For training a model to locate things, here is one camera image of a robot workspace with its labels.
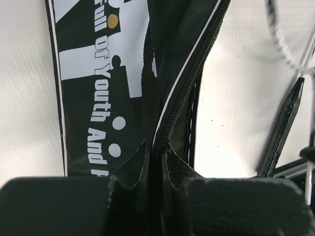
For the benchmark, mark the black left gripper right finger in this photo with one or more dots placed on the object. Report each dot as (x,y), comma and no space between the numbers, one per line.
(198,206)

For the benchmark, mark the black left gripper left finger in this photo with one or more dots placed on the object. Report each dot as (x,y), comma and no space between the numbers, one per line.
(79,206)

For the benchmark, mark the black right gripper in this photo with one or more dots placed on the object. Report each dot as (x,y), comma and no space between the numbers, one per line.
(308,153)

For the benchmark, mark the badminton racket black grip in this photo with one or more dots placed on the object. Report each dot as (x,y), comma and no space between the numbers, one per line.
(282,47)
(281,129)

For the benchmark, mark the black racket bag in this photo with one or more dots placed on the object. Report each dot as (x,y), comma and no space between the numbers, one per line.
(126,71)

